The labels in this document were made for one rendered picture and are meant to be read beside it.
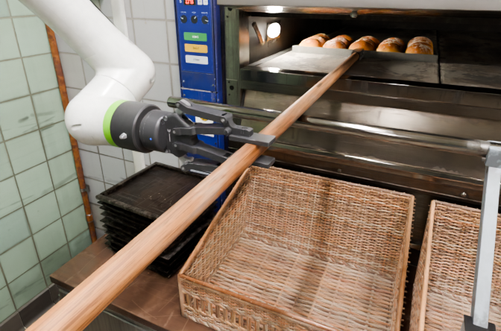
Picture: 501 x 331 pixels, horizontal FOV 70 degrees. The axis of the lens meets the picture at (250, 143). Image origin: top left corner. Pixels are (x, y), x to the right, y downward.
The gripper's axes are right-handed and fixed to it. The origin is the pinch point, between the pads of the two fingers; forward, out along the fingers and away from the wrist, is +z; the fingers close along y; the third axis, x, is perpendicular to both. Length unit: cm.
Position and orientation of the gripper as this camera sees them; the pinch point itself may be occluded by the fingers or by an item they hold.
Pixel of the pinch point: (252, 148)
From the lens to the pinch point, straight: 58.3
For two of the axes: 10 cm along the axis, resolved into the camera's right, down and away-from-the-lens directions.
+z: 9.0, 1.7, -3.9
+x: -4.3, 3.6, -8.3
